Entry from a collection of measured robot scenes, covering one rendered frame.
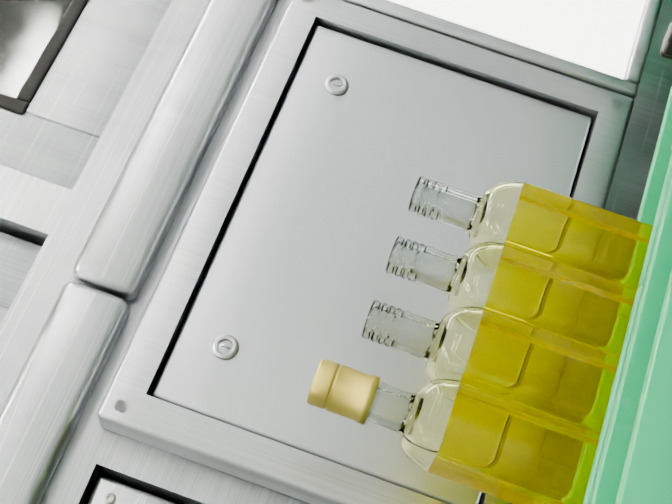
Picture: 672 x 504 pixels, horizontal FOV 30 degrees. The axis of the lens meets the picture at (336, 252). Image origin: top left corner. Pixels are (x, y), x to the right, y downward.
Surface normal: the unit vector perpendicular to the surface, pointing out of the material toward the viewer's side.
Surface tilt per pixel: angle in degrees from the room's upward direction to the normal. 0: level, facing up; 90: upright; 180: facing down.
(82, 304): 90
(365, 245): 90
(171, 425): 90
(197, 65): 90
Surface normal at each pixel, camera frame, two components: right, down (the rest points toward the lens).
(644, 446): 0.10, -0.46
